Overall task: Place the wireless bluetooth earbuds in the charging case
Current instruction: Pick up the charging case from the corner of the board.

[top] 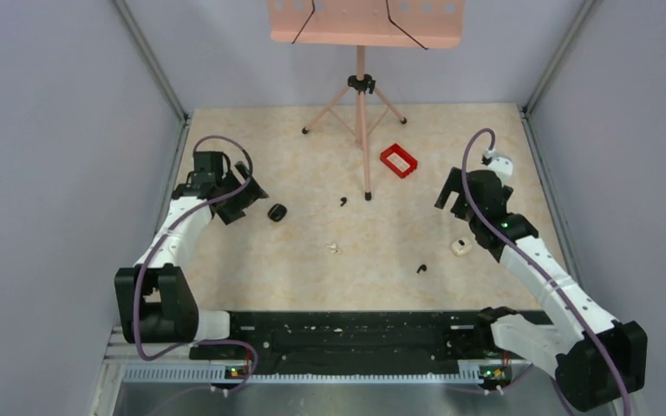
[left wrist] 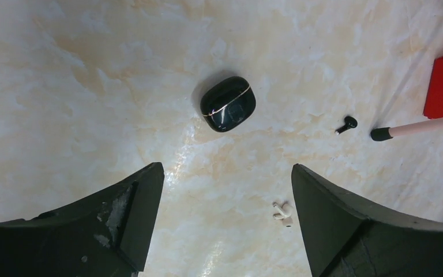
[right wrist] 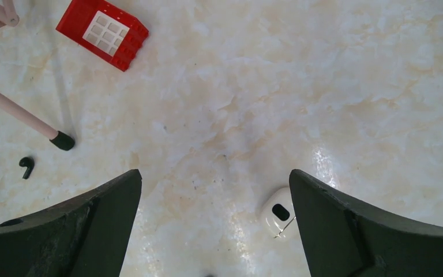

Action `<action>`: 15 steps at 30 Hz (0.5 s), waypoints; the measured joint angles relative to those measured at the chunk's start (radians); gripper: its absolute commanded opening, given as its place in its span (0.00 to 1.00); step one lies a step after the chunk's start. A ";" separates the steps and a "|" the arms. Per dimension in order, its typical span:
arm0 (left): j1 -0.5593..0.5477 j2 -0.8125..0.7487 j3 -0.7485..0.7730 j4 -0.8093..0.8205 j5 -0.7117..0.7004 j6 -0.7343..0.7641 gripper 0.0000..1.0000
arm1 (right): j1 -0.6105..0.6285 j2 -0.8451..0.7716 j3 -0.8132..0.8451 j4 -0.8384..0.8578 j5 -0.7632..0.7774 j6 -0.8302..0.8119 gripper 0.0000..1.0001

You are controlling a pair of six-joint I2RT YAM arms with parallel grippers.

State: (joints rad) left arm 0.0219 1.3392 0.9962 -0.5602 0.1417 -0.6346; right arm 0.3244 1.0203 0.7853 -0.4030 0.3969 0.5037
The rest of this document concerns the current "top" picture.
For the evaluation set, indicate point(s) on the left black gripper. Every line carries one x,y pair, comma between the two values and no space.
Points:
246,196

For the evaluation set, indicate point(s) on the beige earbud charging case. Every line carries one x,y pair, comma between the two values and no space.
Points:
461,246

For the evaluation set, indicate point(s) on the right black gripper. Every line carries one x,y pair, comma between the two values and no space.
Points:
453,184

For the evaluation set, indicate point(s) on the red plastic box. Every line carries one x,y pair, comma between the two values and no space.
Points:
398,160

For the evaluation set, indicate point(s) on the black earbud charging case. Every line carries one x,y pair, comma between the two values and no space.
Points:
277,213

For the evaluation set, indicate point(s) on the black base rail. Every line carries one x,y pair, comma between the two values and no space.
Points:
357,343

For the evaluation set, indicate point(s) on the pink music stand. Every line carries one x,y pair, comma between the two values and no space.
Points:
424,25

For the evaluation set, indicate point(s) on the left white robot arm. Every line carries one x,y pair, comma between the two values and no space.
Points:
155,302

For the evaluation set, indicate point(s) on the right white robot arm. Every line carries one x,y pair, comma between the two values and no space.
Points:
592,357

